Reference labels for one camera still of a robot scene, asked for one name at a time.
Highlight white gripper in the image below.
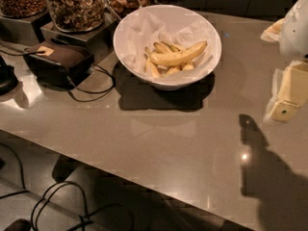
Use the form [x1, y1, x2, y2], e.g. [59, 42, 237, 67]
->
[260, 0, 308, 123]

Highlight white ceramic bowl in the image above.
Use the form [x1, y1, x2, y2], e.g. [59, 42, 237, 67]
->
[113, 4, 222, 91]

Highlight yellow banana bunch in bowl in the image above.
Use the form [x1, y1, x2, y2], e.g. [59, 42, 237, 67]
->
[144, 42, 194, 78]

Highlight white paper bowl liner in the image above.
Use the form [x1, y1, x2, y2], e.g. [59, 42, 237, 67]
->
[122, 6, 215, 82]

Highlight grey stand under nut jar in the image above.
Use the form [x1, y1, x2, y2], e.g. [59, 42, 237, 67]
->
[40, 13, 117, 62]

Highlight glass jar of mixed nuts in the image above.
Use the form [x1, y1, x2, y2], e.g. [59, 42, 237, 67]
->
[46, 0, 105, 33]

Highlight dark pouch with tag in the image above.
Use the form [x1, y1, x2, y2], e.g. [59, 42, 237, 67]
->
[23, 39, 94, 90]

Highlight grey stand under almond jar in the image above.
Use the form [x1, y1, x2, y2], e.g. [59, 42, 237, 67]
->
[0, 12, 51, 45]

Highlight glass jar of almonds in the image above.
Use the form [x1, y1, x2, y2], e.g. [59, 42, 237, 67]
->
[0, 0, 46, 18]

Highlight black round object left edge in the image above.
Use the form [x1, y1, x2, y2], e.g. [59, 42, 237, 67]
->
[0, 56, 18, 95]

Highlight black cable on table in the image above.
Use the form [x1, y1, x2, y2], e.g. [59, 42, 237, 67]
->
[0, 39, 116, 103]

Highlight black cables on floor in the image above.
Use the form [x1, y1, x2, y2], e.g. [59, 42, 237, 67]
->
[0, 141, 134, 231]

